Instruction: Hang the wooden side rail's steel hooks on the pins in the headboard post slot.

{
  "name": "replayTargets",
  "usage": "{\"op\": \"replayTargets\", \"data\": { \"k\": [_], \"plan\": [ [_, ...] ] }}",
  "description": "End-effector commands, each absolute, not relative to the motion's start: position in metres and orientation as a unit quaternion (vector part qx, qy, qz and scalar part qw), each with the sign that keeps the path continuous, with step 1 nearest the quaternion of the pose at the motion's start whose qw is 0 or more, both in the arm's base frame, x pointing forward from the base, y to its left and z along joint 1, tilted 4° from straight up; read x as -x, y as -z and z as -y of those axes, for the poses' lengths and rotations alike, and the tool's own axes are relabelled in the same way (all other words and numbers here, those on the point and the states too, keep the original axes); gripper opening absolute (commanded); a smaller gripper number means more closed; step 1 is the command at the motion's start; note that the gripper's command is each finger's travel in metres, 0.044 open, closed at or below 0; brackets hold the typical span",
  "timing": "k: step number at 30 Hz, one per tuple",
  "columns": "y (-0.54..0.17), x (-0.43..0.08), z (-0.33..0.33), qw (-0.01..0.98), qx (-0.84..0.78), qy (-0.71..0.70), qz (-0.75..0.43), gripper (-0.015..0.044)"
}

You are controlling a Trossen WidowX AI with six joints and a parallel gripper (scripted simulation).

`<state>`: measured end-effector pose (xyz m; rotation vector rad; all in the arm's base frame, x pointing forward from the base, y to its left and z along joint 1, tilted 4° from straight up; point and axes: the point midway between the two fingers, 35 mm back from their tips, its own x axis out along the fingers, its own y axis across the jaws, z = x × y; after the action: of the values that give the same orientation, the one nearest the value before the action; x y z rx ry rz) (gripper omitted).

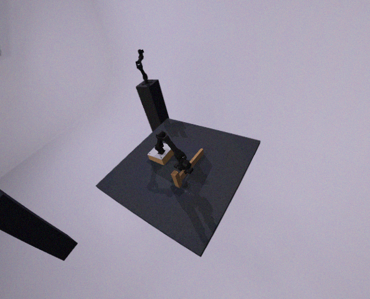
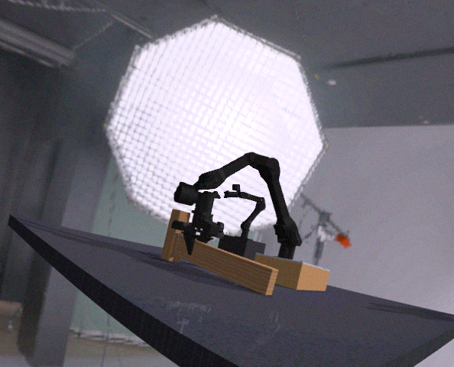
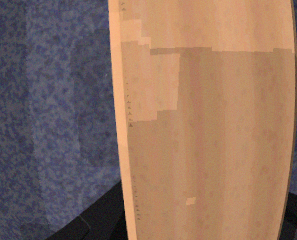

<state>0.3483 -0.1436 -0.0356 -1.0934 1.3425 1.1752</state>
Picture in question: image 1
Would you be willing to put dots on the wooden post with slot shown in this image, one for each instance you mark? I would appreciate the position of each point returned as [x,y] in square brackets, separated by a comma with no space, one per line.
[176,178]

